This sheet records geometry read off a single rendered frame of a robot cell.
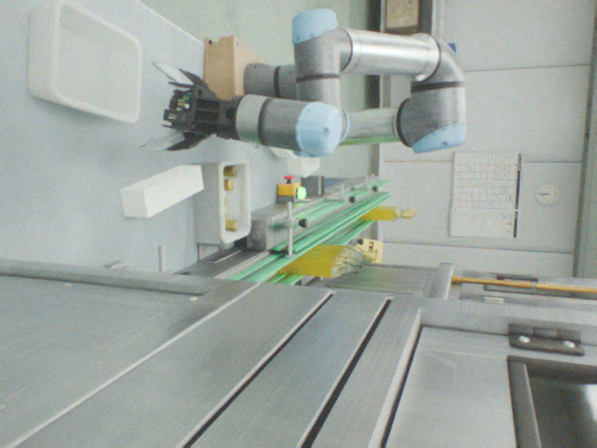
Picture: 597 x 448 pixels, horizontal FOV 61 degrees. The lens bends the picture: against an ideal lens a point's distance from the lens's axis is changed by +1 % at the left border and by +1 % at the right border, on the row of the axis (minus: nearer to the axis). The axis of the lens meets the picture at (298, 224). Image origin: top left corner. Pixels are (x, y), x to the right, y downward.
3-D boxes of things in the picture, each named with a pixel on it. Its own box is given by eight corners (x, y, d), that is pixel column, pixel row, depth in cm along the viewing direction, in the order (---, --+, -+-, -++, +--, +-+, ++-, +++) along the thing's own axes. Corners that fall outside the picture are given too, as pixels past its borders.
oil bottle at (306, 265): (275, 273, 162) (340, 278, 154) (275, 256, 161) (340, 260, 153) (282, 268, 167) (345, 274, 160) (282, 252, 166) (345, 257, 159)
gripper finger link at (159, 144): (122, 144, 84) (164, 117, 81) (144, 148, 90) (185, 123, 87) (129, 161, 84) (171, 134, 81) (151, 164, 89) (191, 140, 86)
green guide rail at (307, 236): (272, 250, 157) (297, 252, 154) (272, 247, 156) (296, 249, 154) (379, 192, 319) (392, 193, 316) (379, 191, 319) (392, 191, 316)
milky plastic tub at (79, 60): (15, -4, 85) (56, -10, 82) (108, 44, 106) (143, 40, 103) (11, 100, 85) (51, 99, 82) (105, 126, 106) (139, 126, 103)
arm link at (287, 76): (290, 66, 149) (334, 60, 145) (294, 113, 152) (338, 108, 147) (276, 61, 138) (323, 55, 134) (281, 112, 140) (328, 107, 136)
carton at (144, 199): (120, 189, 109) (143, 190, 107) (179, 165, 130) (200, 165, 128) (124, 216, 111) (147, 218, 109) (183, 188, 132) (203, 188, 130)
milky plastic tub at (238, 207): (195, 244, 139) (224, 245, 136) (192, 161, 135) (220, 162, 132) (226, 232, 155) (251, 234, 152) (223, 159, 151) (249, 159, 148)
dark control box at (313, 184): (300, 195, 219) (319, 195, 216) (300, 176, 217) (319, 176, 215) (306, 192, 226) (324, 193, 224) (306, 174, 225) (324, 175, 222)
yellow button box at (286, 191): (276, 202, 193) (294, 203, 191) (275, 182, 192) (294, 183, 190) (282, 200, 200) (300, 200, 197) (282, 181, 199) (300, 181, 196)
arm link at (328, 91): (349, 81, 88) (330, 76, 78) (354, 145, 90) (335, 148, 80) (307, 86, 91) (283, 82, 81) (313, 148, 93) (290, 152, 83)
